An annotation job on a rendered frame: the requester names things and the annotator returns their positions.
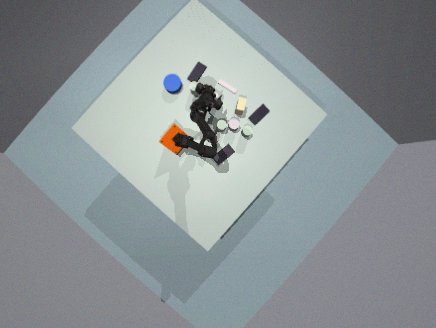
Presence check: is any blue cylinder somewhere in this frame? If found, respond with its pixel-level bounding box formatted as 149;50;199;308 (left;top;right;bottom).
164;74;182;94

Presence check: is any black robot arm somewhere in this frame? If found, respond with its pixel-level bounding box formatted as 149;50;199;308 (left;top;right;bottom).
172;84;217;159

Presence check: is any dark grey flat rectangular pad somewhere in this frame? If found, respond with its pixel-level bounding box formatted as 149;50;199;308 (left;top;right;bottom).
187;62;207;82
213;144;235;165
248;104;271;125

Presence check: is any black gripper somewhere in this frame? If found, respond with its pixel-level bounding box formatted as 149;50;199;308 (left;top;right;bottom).
195;82;223;110

